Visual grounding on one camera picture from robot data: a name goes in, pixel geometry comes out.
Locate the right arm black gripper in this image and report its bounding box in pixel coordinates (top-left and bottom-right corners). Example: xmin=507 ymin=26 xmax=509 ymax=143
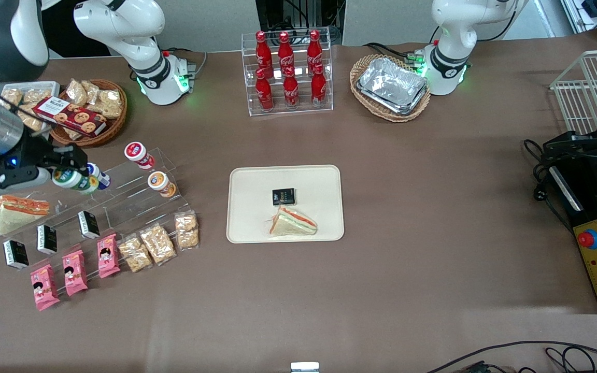
xmin=0 ymin=134 xmax=90 ymax=174

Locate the green-lid yogurt cup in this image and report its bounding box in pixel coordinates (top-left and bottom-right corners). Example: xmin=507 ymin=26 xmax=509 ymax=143
xmin=51 ymin=168 xmax=100 ymax=196

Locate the blue gum bottle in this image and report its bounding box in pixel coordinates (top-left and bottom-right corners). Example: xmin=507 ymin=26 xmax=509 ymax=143
xmin=86 ymin=162 xmax=111 ymax=190

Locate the red gum bottle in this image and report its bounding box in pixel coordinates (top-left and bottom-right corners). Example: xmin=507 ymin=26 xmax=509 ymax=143
xmin=124 ymin=141 xmax=156 ymax=170

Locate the white rectangular snack tray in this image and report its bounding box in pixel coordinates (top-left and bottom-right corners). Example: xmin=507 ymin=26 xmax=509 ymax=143
xmin=1 ymin=81 xmax=61 ymax=136

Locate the aluminium foil tray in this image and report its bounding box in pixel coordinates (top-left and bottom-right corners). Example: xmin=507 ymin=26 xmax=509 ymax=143
xmin=357 ymin=57 xmax=429 ymax=116

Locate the beige plastic tray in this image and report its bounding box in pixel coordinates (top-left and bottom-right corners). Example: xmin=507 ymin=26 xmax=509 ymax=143
xmin=226 ymin=165 xmax=345 ymax=244

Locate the red cookie box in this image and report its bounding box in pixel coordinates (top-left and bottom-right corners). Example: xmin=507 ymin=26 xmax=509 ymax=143
xmin=33 ymin=97 xmax=107 ymax=138

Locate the wicker snack basket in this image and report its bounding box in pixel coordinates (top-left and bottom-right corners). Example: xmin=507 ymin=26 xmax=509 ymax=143
xmin=50 ymin=79 xmax=128 ymax=148

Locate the black control box yellow panel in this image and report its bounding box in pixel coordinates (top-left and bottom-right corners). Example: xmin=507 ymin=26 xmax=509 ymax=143
xmin=546 ymin=150 xmax=597 ymax=314

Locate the clear cracker bag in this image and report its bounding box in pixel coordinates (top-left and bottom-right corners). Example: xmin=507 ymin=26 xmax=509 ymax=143
xmin=82 ymin=81 xmax=103 ymax=104
xmin=99 ymin=89 xmax=123 ymax=120
xmin=66 ymin=79 xmax=88 ymax=107

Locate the black and white small box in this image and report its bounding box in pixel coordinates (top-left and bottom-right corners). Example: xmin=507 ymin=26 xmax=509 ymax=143
xmin=78 ymin=210 xmax=101 ymax=240
xmin=37 ymin=224 xmax=58 ymax=255
xmin=3 ymin=239 xmax=30 ymax=270

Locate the clear acrylic stepped display stand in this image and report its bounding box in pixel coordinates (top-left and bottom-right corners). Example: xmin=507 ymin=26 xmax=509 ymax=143
xmin=0 ymin=148 xmax=198 ymax=311

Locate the large wrapped triangle sandwich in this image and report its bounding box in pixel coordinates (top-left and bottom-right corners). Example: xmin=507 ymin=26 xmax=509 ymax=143
xmin=0 ymin=194 xmax=50 ymax=236

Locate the orange-lid yogurt cup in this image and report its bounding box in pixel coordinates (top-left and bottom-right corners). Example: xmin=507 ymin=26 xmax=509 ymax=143
xmin=147 ymin=171 xmax=177 ymax=198

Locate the pink snack packet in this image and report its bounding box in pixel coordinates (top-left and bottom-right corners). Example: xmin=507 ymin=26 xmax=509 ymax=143
xmin=97 ymin=233 xmax=121 ymax=279
xmin=62 ymin=250 xmax=89 ymax=297
xmin=30 ymin=264 xmax=61 ymax=311

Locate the clear rice crispy bar pack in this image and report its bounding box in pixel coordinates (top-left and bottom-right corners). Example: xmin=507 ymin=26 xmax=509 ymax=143
xmin=118 ymin=234 xmax=153 ymax=273
xmin=139 ymin=223 xmax=177 ymax=266
xmin=175 ymin=211 xmax=200 ymax=252

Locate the grey connector box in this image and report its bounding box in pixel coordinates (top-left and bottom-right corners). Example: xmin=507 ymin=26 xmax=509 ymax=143
xmin=177 ymin=56 xmax=198 ymax=78

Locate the wicker basket with foil trays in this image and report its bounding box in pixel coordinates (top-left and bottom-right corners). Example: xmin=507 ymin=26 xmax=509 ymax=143
xmin=350 ymin=54 xmax=432 ymax=123

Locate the clear acrylic bottle rack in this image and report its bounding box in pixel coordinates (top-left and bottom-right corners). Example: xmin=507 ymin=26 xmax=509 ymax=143
xmin=241 ymin=27 xmax=334 ymax=117

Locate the red cola bottle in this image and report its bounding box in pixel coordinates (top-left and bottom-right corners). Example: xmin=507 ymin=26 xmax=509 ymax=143
xmin=306 ymin=30 xmax=324 ymax=73
xmin=278 ymin=32 xmax=295 ymax=77
xmin=311 ymin=63 xmax=327 ymax=108
xmin=283 ymin=67 xmax=300 ymax=110
xmin=255 ymin=68 xmax=274 ymax=112
xmin=255 ymin=31 xmax=274 ymax=78

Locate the small wrapped triangle sandwich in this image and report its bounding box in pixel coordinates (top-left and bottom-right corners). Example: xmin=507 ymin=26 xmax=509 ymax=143
xmin=269 ymin=205 xmax=318 ymax=237

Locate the black equipment cabinet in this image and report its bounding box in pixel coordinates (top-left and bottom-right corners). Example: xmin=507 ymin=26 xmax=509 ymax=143
xmin=255 ymin=0 xmax=346 ymax=45

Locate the black coiled power cable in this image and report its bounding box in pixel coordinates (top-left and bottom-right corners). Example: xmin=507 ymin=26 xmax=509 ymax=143
xmin=524 ymin=138 xmax=574 ymax=234

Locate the white wire basket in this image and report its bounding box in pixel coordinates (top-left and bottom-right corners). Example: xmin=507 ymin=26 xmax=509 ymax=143
xmin=550 ymin=49 xmax=597 ymax=136

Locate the long black floor cable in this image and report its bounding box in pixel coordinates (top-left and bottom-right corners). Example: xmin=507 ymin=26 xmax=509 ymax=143
xmin=425 ymin=340 xmax=597 ymax=373

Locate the black cable at arm base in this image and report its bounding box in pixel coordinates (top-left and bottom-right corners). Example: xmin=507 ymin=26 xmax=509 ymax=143
xmin=363 ymin=42 xmax=418 ymax=60

